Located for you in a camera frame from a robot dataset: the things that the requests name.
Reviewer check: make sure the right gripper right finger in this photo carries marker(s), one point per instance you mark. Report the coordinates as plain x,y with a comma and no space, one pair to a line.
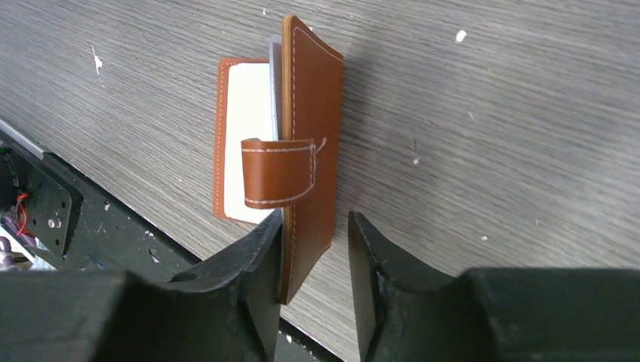
406,310

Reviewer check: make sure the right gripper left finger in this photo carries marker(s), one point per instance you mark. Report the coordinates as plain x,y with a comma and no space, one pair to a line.
224,308

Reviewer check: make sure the brown leather card holder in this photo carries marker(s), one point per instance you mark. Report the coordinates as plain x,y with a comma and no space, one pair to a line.
276,144

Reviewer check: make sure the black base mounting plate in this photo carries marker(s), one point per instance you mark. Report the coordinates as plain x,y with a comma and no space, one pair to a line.
73,224

